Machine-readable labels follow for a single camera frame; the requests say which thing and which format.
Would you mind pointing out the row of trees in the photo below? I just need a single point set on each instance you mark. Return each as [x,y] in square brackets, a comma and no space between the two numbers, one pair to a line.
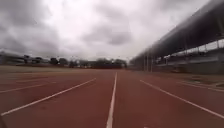
[100,63]

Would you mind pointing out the red running track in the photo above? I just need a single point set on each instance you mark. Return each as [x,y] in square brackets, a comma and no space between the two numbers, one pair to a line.
[90,106]

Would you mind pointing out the roofed grandstand building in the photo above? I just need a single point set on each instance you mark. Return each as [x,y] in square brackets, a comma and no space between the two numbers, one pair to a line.
[193,46]

